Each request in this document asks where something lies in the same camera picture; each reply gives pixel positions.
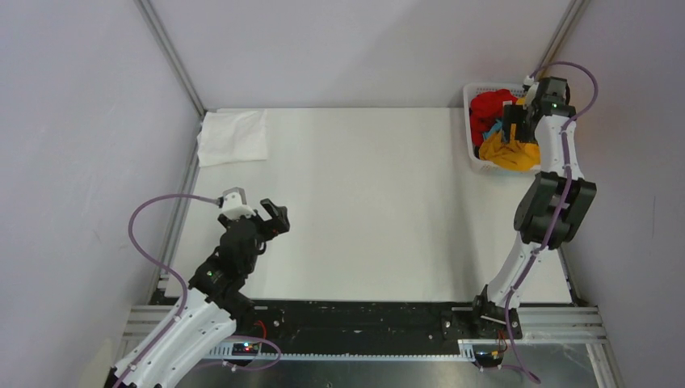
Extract yellow t shirt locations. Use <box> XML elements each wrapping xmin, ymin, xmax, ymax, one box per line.
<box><xmin>478</xmin><ymin>133</ymin><xmax>541</xmax><ymax>172</ymax></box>

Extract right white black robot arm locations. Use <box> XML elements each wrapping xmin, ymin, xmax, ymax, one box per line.
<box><xmin>469</xmin><ymin>77</ymin><xmax>597</xmax><ymax>340</ymax></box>

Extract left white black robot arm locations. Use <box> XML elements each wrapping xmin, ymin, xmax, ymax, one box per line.
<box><xmin>105</xmin><ymin>192</ymin><xmax>290</xmax><ymax>387</ymax></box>

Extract light blue t shirt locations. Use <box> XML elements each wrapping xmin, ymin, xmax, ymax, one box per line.
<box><xmin>482</xmin><ymin>120</ymin><xmax>502</xmax><ymax>141</ymax></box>

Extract red t shirt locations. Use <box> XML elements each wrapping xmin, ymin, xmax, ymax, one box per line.
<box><xmin>469</xmin><ymin>89</ymin><xmax>519</xmax><ymax>147</ymax></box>

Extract white plastic laundry basket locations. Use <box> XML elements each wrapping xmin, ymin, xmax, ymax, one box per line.
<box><xmin>463</xmin><ymin>82</ymin><xmax>540</xmax><ymax>173</ymax></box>

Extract folded white t shirt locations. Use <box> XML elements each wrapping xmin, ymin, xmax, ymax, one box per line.
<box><xmin>197</xmin><ymin>110</ymin><xmax>268</xmax><ymax>167</ymax></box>

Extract left small circuit board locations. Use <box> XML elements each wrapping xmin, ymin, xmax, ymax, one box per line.
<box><xmin>231</xmin><ymin>342</ymin><xmax>261</xmax><ymax>357</ymax></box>

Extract small circuit board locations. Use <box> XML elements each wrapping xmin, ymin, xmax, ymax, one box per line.
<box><xmin>231</xmin><ymin>342</ymin><xmax>261</xmax><ymax>357</ymax></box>
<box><xmin>473</xmin><ymin>351</ymin><xmax>503</xmax><ymax>369</ymax></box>

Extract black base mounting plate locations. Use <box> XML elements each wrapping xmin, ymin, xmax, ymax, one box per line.
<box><xmin>237</xmin><ymin>299</ymin><xmax>523</xmax><ymax>356</ymax></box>

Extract right small circuit board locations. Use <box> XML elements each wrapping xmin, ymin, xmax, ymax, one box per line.
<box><xmin>473</xmin><ymin>351</ymin><xmax>503</xmax><ymax>369</ymax></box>

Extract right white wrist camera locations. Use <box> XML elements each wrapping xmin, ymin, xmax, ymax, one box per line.
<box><xmin>523</xmin><ymin>76</ymin><xmax>539</xmax><ymax>108</ymax></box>

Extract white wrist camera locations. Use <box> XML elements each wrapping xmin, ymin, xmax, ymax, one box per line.
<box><xmin>523</xmin><ymin>76</ymin><xmax>539</xmax><ymax>108</ymax></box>
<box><xmin>219</xmin><ymin>187</ymin><xmax>257</xmax><ymax>221</ymax></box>

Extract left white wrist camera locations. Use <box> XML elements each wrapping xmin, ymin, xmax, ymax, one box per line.
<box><xmin>219</xmin><ymin>187</ymin><xmax>257</xmax><ymax>221</ymax></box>

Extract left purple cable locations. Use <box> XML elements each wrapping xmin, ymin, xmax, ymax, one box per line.
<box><xmin>109</xmin><ymin>193</ymin><xmax>221</xmax><ymax>388</ymax></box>

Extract aluminium frame rails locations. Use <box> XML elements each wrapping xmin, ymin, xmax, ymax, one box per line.
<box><xmin>107</xmin><ymin>108</ymin><xmax>597</xmax><ymax>387</ymax></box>

